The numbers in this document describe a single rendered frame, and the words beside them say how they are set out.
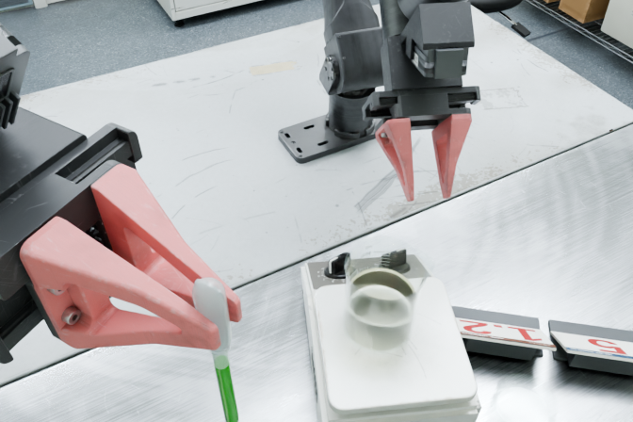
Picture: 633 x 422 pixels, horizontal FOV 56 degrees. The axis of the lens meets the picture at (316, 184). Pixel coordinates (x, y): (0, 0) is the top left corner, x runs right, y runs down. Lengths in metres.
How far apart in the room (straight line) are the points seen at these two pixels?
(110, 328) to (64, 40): 2.81
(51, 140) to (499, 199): 0.60
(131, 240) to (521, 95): 0.78
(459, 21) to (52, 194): 0.35
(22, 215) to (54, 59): 2.67
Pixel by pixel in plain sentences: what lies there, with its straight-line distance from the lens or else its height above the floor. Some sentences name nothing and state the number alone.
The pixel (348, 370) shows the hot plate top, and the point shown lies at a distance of 0.51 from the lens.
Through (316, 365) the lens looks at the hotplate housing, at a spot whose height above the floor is 0.97.
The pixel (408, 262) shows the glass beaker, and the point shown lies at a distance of 0.50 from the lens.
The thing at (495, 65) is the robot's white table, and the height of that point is 0.90.
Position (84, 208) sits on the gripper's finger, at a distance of 0.27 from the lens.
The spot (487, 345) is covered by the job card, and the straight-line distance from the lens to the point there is 0.62.
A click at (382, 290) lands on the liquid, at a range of 0.50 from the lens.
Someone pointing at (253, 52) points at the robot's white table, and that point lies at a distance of 1.03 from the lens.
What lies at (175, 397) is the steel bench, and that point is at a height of 0.90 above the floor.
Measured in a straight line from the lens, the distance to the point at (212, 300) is 0.23.
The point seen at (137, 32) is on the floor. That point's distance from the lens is 3.03.
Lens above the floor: 1.43
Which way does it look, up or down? 43 degrees down
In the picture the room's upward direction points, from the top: 1 degrees clockwise
